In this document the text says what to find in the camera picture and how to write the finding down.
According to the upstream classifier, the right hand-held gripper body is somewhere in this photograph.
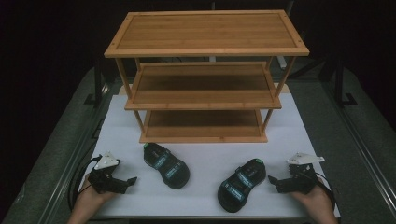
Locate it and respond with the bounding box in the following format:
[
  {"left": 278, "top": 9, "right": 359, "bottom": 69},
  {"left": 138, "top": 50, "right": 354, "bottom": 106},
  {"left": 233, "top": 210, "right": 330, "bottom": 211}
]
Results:
[{"left": 286, "top": 152, "right": 325, "bottom": 194}]

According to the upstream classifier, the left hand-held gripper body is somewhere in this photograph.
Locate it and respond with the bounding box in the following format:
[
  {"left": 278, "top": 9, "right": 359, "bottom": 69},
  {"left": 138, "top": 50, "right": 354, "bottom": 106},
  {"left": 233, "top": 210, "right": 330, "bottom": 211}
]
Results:
[{"left": 88, "top": 151, "right": 130, "bottom": 195}]

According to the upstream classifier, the black sandal with blue straps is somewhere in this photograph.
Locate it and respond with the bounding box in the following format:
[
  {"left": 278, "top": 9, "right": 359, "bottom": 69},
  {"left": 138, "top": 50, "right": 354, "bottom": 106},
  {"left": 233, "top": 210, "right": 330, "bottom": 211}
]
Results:
[
  {"left": 217, "top": 158, "right": 267, "bottom": 214},
  {"left": 142, "top": 142, "right": 191, "bottom": 190}
]

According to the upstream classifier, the three-tier wooden shoe rack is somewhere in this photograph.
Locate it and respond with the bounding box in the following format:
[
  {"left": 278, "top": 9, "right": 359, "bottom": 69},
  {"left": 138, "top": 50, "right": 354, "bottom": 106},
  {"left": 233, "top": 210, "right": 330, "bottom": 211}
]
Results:
[{"left": 104, "top": 8, "right": 311, "bottom": 144}]

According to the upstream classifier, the person's left hand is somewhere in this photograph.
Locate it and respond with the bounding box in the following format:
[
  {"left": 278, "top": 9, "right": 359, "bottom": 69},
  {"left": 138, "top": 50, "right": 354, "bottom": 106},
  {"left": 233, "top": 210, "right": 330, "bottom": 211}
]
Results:
[{"left": 76, "top": 183, "right": 118, "bottom": 216}]

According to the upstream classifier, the person's right hand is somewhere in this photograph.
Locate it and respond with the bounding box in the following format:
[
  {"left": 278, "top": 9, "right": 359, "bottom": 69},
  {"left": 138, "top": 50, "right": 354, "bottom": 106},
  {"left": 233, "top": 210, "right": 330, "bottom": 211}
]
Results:
[{"left": 290, "top": 180, "right": 334, "bottom": 217}]

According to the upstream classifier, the black metal stand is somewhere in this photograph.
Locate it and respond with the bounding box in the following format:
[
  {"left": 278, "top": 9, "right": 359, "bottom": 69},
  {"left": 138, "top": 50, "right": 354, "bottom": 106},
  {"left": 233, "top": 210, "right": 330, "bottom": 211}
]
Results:
[
  {"left": 334, "top": 59, "right": 359, "bottom": 108},
  {"left": 83, "top": 59, "right": 108, "bottom": 108}
]

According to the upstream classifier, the white stand leg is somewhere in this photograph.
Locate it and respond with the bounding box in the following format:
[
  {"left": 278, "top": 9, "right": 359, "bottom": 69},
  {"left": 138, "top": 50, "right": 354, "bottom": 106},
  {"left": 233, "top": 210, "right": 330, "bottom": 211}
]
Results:
[{"left": 276, "top": 55, "right": 288, "bottom": 70}]

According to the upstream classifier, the metal table rail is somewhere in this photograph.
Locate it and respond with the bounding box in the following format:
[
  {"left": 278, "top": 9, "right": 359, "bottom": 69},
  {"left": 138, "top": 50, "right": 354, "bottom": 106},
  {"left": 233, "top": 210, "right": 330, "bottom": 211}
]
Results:
[
  {"left": 36, "top": 83, "right": 111, "bottom": 224},
  {"left": 323, "top": 83, "right": 396, "bottom": 203}
]

